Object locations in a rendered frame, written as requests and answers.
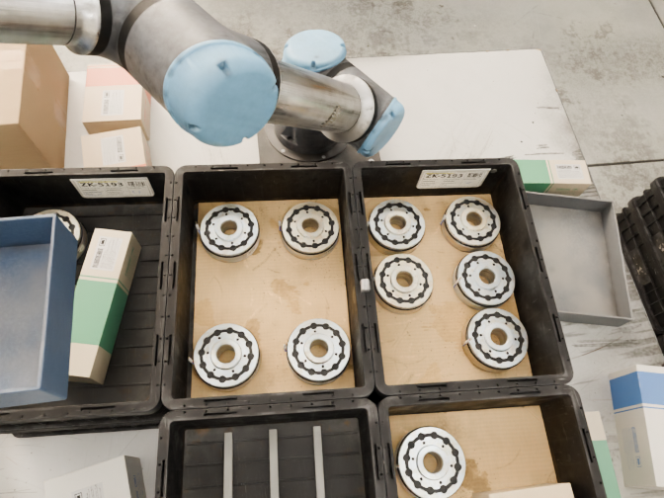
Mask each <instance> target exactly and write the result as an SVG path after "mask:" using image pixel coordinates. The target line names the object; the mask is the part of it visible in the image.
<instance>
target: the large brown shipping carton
mask: <svg viewBox="0 0 664 498"><path fill-rule="evenodd" d="M68 88H69V74H68V73H67V71H66V69H65V67H64V65H63V63H62V62H61V60H60V58H59V56H58V54H57V53H56V51H55V49H54V47H53V45H51V44H18V43H0V169H41V168H64V158H65V140H66V123H67V106H68Z"/></svg>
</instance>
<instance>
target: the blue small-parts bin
mask: <svg viewBox="0 0 664 498"><path fill-rule="evenodd" d="M77 248H78V240H77V239H76V238H75V237H74V235H73V234H72V233H71V232H70V231H69V229H68V228H67V227H66V226H65V225H64V223H63V222H62V221H61V220H60V219H59V217H58V216H57V215H56V214H42V215H29V216H17V217H4V218H0V408H4V407H12V406H20V405H28V404H36V403H44V402H51V401H59V400H65V399H67V392H68V378H69V363H70V349H71V334H72V320H73V305H74V292H75V277H76V263H77Z"/></svg>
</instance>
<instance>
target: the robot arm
mask: <svg viewBox="0 0 664 498"><path fill-rule="evenodd" d="M0 43H18V44H51V45H65V46H66V47H67V48H68V49H69V50H70V51H71V52H73V53H74V54H77V55H95V56H101V57H104V58H107V59H108V60H110V61H112V62H114V63H116V64H117V65H119V66H120V67H122V68H123V69H124V70H125V71H127V72H128V73H129V74H130V75H131V76H132V78H133V79H134V80H135V81H136V82H137V83H139V84H140V85H141V86H142V87H143V88H144V89H145V90H146V91H147V92H148V93H149V94H150V95H151V96H152V97H153V98H154V99H155V100H156V101H157V102H158V103H159V104H160V105H161V106H162V107H163V108H164V109H165V110H166V111H167V112H168V113H169V115H170V116H171V118H172V119H173V120H174V122H175V123H176V124H177V125H178V126H179V127H180V128H181V129H183V130H184V131H185V132H187V133H189V134H190V135H192V136H193V137H194V138H195V139H197V140H198V141H200V142H202V143H204V144H207V145H210V146H215V147H227V146H232V145H236V144H239V143H241V142H242V139H243V138H244V137H246V138H248V139H249V138H251V137H252V136H254V135H255V134H256V133H258V132H259V131H260V130H261V129H262V128H263V127H264V126H265V124H272V125H275V134H276V136H277V138H278V140H279V141H280V143H281V144H282V145H284V146H285V147H286V148H288V149H290V150H292V151H294V152H297V153H301V154H319V153H323V152H326V151H328V150H330V149H331V148H333V147H334V146H335V145H336V144H337V143H338V142H339V143H348V144H350V145H351V146H353V147H354V148H355V149H356V150H357V152H358V153H361V154H362V155H364V156H365V157H371V156H374V155H375V154H377V153H378V152H379V151H380V150H381V149H382V148H383V147H384V146H385V145H386V144H387V143H388V142H389V141H390V139H391V138H392V137H393V135H394V134H395V133H396V131H397V130H398V128H399V126H400V124H401V122H402V120H403V118H404V114H405V109H404V107H403V105H402V104H401V103H400V102H398V101H397V98H396V97H393V96H391V95H390V94H389V93H388V92H386V91H385V90H384V89H383V88H381V87H380V86H379V85H378V84H376V83H375V82H374V81H373V80H371V78H370V77H369V76H368V75H366V74H365V73H364V72H363V71H361V70H360V69H359V68H357V67H356V66H355V65H353V64H352V63H351V62H350V61H349V60H347V59H346V57H345V56H346V53H347V51H346V46H345V43H344V41H343V40H342V39H341V38H340V37H339V36H337V35H336V34H334V33H331V32H328V31H324V30H307V31H303V32H300V33H298V34H296V35H294V36H292V37H291V38H290V39H289V40H288V41H287V43H286V44H285V47H284V55H283V59H282V61H280V60H277V59H276V57H275V55H274V54H273V52H272V51H271V50H270V49H269V48H268V47H267V46H266V45H265V44H264V43H262V42H261V41H258V40H256V39H253V38H250V37H248V36H245V35H242V34H240V33H237V32H235V31H232V30H231V29H229V28H227V27H226V26H224V25H222V24H221V23H220V22H218V21H217V20H216V19H215V18H214V17H212V16H211V15H210V14H209V13H208V12H207V11H206V10H204V9H203V8H202V7H201V6H200V5H199V4H197V3H196V2H195V1H194V0H0Z"/></svg>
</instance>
